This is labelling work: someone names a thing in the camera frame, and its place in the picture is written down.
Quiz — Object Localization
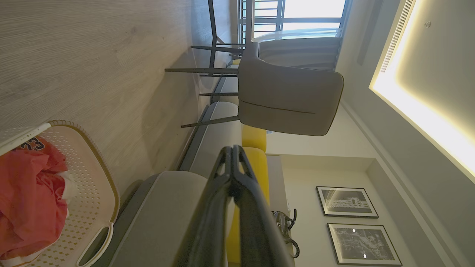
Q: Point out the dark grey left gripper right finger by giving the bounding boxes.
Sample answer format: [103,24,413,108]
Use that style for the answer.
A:
[232,145,294,267]

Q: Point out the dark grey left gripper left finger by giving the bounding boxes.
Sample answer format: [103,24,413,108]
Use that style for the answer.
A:
[174,146,236,267]

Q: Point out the white plastic laundry basket brown rim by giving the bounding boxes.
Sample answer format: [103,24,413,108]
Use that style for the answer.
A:
[0,120,120,267]

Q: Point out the dark glossy handbag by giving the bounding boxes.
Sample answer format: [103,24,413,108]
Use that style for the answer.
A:
[272,208,300,259]

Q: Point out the large grey fabric sofa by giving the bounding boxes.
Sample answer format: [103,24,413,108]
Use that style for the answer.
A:
[91,171,223,267]

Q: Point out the yellow sofa cushion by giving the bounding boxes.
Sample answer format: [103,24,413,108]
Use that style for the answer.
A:
[226,147,271,267]
[241,124,267,153]

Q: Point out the grey sofa section dark base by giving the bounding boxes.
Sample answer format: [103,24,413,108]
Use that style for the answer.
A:
[177,65,243,179]

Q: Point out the black framed monochrome picture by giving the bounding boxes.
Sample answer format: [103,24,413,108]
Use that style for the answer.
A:
[316,186,379,219]
[327,223,403,267]

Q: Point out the grey upholstered chair black legs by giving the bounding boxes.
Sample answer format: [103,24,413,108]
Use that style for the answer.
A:
[165,42,344,136]

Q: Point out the red jersey garment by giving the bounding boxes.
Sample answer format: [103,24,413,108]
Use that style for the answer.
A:
[0,136,69,260]

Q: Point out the black framed window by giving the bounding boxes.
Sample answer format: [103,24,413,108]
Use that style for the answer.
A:
[237,0,351,42]

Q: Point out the white linear ceiling air vent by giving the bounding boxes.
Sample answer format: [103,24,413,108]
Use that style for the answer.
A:
[380,0,415,73]

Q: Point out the black metal table frame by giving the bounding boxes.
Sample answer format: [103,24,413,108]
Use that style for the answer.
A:
[200,0,246,77]

